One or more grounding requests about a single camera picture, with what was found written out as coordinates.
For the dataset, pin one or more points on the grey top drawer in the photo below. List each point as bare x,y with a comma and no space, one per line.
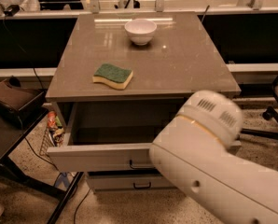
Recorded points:
125,135

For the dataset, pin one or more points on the grey drawer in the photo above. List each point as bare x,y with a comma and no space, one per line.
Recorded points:
127,180
125,135

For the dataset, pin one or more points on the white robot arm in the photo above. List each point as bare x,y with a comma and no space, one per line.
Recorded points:
219,165

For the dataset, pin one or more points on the grey drawer cabinet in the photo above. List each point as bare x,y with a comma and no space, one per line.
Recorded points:
179,60

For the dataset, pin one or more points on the grey bottom drawer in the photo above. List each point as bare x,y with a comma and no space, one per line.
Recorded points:
127,180

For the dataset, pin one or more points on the green yellow sponge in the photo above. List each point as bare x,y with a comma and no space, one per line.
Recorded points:
113,76

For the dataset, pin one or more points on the white ceramic bowl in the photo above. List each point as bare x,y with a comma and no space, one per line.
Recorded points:
140,31

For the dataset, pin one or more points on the dark brown box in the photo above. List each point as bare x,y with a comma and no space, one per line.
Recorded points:
18,104

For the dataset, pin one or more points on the black side table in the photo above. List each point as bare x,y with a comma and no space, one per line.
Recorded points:
10,137

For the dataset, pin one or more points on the wire basket with snacks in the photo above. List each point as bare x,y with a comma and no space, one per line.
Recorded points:
53,135

